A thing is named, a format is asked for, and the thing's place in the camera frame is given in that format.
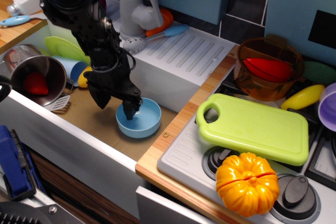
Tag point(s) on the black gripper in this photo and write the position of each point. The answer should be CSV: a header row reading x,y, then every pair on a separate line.
x,y
114,81

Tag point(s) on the light blue bowl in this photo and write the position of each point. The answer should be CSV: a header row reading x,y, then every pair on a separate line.
x,y
145,122

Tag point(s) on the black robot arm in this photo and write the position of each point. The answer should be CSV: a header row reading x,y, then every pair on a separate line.
x,y
96,36

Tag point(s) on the purple bowl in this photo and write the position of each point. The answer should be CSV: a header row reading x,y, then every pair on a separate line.
x,y
327,107

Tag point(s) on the yellow toy corn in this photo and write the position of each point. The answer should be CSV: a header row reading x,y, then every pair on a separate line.
x,y
82,80

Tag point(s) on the light blue cup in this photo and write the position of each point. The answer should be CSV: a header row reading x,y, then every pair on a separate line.
x,y
73,68

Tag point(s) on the white slotted spatula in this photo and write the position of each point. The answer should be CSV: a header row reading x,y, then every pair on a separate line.
x,y
59,104

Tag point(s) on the steel pot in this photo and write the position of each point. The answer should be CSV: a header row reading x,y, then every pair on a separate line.
x,y
17,69

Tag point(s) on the green plastic plate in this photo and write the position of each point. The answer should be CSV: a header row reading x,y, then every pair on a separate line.
x,y
55,46

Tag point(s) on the red toy strawberry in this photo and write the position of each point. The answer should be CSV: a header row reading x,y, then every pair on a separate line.
x,y
35,83

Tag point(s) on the grey toy faucet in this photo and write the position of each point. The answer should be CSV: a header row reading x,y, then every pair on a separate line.
x,y
136,18

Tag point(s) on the blue clamp block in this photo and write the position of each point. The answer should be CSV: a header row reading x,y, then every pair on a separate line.
x,y
15,164

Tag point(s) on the white bottle silver cap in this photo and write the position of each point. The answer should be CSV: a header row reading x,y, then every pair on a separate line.
x,y
23,7

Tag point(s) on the orange toy pumpkin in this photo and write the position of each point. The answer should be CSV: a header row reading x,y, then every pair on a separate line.
x,y
247,184

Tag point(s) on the red toy pepper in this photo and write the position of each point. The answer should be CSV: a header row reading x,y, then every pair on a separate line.
x,y
269,70

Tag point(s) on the green cutting board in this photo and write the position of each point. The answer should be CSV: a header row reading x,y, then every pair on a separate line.
x,y
246,126

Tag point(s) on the transparent orange pot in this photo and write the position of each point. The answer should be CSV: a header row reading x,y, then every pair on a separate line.
x,y
271,49

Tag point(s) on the yellow toy banana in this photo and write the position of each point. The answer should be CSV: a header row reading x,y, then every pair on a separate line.
x,y
304,98

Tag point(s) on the grey stove knob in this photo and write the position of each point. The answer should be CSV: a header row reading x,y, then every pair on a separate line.
x,y
298,201

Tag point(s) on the grey slotted spoon blue handle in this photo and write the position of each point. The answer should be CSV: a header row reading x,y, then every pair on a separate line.
x,y
136,44

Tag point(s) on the blue handled utensil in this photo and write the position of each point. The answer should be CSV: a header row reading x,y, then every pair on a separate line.
x,y
21,19

